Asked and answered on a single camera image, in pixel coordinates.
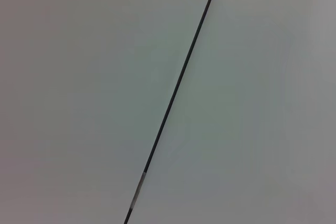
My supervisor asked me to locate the black wall panel seam strip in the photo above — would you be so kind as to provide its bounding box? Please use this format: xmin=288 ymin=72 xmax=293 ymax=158
xmin=123 ymin=0 xmax=223 ymax=224

